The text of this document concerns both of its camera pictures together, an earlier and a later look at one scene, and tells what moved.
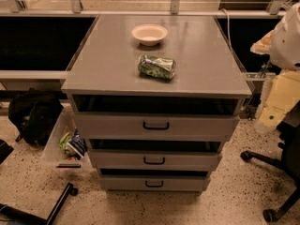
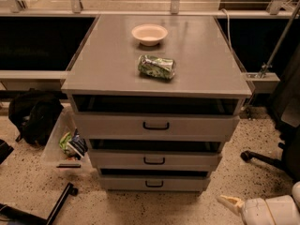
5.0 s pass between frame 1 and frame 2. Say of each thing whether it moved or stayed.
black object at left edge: stayed
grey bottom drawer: stayed
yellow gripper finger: moved
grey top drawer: stayed
